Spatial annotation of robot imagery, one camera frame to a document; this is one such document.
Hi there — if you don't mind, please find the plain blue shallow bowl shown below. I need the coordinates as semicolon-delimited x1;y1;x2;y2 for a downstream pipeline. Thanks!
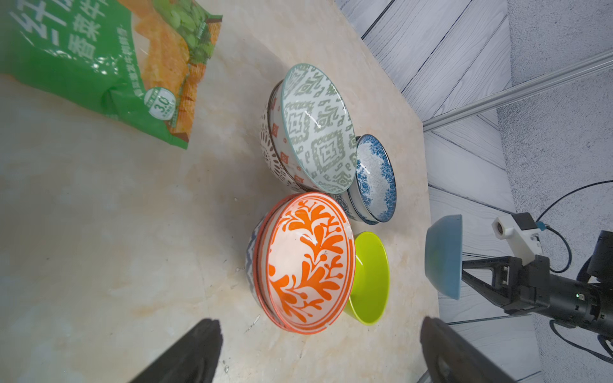
425;215;463;300

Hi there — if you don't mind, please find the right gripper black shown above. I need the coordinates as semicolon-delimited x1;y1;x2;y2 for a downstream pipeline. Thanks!
461;231;612;338

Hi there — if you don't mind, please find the green geometric pattern bowl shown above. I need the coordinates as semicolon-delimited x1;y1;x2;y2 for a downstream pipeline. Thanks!
271;63;358;194

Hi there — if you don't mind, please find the brown lattice pattern bowl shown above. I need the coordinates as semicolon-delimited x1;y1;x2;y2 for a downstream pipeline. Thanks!
260;81;323;192

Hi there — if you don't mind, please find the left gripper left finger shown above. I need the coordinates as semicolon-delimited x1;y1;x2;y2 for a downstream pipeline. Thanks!
131;319;223;382

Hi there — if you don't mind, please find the blue floral bowl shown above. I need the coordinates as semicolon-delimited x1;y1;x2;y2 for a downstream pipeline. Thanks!
330;191;378;226
350;134;397;224

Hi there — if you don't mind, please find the right aluminium frame post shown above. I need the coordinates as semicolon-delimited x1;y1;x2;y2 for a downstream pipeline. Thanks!
423;49;612;132

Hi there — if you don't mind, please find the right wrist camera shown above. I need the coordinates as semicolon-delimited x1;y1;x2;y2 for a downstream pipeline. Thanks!
492;212;543;266

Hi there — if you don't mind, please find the lime green bowl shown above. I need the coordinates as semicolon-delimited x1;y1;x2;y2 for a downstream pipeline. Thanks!
344;231;390;326

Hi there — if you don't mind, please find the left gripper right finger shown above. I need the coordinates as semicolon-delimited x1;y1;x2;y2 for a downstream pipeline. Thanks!
420;317;515;382

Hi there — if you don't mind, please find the orange floral bowl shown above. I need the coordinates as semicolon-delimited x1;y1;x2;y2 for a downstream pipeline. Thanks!
253;192;356;335

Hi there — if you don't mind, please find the green snack chip bag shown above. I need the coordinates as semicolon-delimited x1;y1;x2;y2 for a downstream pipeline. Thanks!
1;0;223;148

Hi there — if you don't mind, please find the red diamond pattern bowl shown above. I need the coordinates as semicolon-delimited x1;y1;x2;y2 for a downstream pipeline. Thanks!
245;217;264;306

